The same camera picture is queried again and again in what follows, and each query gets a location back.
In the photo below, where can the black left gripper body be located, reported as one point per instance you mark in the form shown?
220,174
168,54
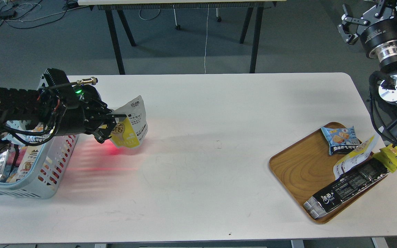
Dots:
60,108

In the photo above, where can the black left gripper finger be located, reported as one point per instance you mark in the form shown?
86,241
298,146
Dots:
113,119
103,133

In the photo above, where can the yellow white snack pouch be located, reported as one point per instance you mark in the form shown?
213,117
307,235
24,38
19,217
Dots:
130,132

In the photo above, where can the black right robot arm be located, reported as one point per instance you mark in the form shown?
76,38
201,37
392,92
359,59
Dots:
376,30

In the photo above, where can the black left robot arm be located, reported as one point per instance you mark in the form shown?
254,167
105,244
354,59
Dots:
19,116

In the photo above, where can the light blue plastic basket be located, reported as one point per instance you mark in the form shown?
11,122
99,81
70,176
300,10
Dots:
46,172

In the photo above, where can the snack packages in basket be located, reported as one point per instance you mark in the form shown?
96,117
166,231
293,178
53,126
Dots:
16,161

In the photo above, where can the long black snack package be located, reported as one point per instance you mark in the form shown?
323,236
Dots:
346,187

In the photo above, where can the blue snack packet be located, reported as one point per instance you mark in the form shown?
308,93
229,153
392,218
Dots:
341,140

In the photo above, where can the yellow white snack bag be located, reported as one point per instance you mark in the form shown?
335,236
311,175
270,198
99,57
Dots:
356,156

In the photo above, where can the yellow cartoon snack packet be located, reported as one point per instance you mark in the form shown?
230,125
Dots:
388,157

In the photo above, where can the black barcode scanner red window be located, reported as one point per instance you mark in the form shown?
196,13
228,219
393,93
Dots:
87,93

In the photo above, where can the black leg background table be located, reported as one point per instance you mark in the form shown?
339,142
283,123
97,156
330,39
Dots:
108,6

